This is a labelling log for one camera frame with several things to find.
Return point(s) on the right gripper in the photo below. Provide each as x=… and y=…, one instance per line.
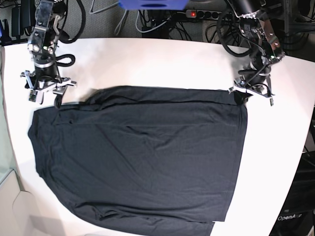
x=56, y=86

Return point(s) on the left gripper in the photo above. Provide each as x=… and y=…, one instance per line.
x=243, y=92

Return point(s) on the black long-sleeve T-shirt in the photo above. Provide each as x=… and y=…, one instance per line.
x=146, y=161

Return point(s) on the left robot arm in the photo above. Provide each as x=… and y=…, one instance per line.
x=252, y=24

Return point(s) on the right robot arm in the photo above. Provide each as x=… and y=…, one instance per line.
x=50, y=18

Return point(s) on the black stand left background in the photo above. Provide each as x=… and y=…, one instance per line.
x=16, y=21

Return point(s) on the black power strip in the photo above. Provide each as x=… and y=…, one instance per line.
x=202, y=14

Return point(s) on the black OpenArm case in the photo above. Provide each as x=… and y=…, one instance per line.
x=297, y=216

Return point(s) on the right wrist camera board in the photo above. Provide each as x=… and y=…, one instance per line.
x=36, y=96

